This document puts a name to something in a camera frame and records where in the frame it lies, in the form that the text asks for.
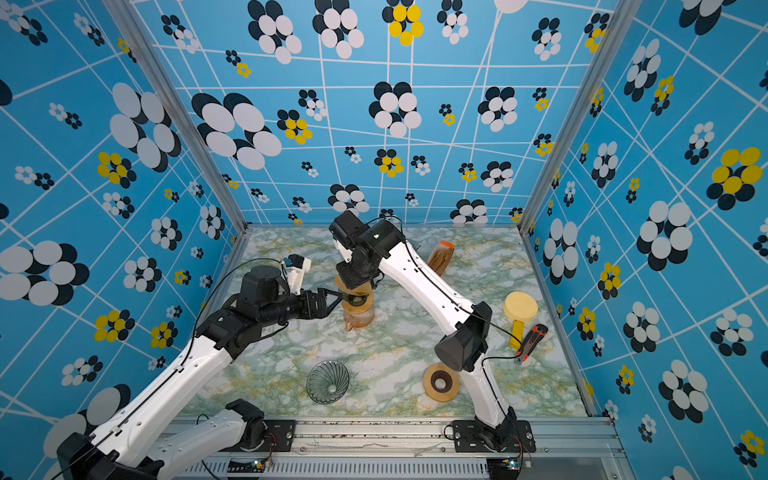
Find brown paper coffee filter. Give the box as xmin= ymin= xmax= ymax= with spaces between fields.
xmin=334 ymin=274 xmax=373 ymax=296

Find grey glass dripper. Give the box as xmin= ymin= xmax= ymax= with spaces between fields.
xmin=306 ymin=360 xmax=350 ymax=405

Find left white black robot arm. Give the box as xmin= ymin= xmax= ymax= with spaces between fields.
xmin=57 ymin=255 xmax=343 ymax=479

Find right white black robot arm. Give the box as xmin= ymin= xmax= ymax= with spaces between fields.
xmin=329 ymin=212 xmax=518 ymax=452

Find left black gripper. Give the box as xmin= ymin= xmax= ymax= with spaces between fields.
xmin=260 ymin=286 xmax=344 ymax=329

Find red black small tool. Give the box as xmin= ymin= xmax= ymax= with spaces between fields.
xmin=517 ymin=324 xmax=548 ymax=363

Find green glass dripper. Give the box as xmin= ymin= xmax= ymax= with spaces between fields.
xmin=341 ymin=288 xmax=372 ymax=307

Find aluminium front rail frame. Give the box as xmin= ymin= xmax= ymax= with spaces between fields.
xmin=161 ymin=416 xmax=635 ymax=479

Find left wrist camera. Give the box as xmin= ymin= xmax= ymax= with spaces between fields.
xmin=282 ymin=254 xmax=312 ymax=295

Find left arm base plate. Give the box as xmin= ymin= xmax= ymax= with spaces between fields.
xmin=234 ymin=420 xmax=296 ymax=453

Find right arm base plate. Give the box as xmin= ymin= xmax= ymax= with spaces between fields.
xmin=447 ymin=419 xmax=537 ymax=454

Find amber glass carafe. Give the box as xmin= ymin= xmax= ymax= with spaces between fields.
xmin=342 ymin=300 xmax=376 ymax=331

